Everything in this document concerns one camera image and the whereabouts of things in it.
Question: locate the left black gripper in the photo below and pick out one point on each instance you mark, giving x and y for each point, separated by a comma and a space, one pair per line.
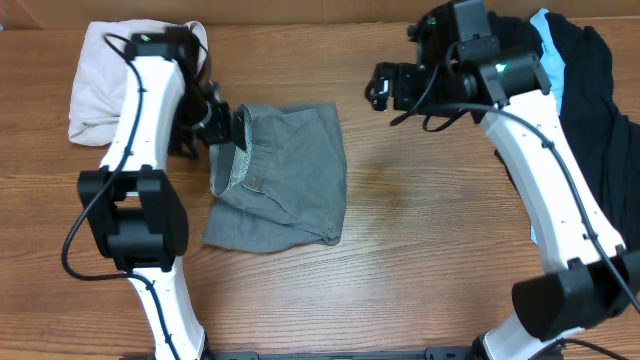
221, 129

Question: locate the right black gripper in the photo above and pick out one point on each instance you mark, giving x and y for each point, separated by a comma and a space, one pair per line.
403, 78

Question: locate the grey shorts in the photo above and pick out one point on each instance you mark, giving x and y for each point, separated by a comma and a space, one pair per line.
287, 188

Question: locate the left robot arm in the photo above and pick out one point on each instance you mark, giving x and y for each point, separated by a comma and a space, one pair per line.
134, 213

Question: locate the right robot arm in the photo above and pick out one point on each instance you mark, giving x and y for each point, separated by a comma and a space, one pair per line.
589, 275

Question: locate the beige folded garment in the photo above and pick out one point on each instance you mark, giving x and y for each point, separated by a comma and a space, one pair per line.
103, 81

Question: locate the light blue garment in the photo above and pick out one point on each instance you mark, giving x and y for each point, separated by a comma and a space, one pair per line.
551, 59

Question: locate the black garment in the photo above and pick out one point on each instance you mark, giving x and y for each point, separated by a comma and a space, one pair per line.
604, 141

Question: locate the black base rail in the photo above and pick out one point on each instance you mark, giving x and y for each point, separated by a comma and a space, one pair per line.
340, 356

